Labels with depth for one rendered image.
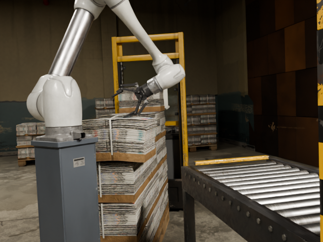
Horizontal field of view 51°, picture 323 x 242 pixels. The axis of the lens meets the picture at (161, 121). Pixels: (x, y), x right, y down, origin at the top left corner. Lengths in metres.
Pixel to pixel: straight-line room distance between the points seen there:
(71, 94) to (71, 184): 0.37
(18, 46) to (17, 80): 0.84
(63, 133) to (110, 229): 0.73
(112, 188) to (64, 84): 0.69
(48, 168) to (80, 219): 0.25
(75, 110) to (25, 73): 7.59
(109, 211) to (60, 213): 0.52
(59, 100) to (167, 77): 0.64
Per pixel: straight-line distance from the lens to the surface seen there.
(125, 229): 1.95
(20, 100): 9.01
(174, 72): 1.83
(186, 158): 3.51
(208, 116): 7.77
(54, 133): 1.46
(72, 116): 1.45
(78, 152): 1.46
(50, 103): 1.46
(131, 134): 1.78
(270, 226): 1.03
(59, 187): 1.44
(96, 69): 8.95
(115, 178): 1.88
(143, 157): 1.78
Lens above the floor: 1.14
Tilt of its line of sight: 3 degrees down
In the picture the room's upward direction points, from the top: 2 degrees counter-clockwise
